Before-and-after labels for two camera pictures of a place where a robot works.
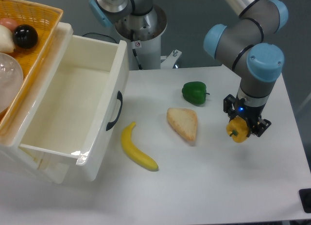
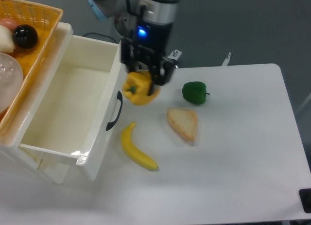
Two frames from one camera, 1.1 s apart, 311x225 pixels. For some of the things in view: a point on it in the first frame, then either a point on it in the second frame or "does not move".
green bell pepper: x=195 y=92 does not move
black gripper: x=252 y=113 to x=155 y=37
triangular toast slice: x=184 y=120 does not move
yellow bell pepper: x=237 y=129 to x=136 y=87
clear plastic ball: x=11 y=80 does not move
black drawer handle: x=119 y=96 does not move
